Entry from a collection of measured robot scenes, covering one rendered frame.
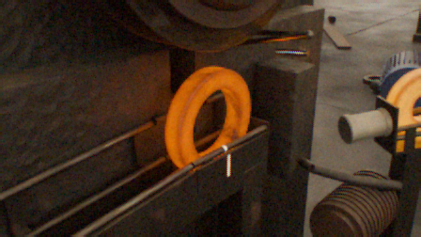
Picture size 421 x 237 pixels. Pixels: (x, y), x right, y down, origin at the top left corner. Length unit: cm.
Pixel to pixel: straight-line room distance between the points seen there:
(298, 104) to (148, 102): 31
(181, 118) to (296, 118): 30
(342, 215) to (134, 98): 49
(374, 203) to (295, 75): 33
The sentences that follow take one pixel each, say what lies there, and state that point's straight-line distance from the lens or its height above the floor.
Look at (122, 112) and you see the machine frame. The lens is 71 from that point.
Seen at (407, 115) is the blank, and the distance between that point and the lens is 103.
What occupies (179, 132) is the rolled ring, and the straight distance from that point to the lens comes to 69.
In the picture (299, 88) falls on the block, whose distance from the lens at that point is 89.
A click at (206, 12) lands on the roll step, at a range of 63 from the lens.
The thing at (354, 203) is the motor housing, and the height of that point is 53.
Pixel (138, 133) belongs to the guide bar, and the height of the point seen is 75.
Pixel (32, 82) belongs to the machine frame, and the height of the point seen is 87.
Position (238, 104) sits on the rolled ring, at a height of 77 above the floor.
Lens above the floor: 105
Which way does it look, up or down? 23 degrees down
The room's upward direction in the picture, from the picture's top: straight up
